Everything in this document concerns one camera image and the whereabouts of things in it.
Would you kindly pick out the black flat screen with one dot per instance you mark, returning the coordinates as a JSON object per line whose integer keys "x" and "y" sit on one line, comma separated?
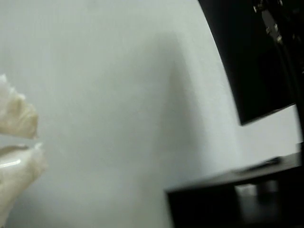
{"x": 249, "y": 59}

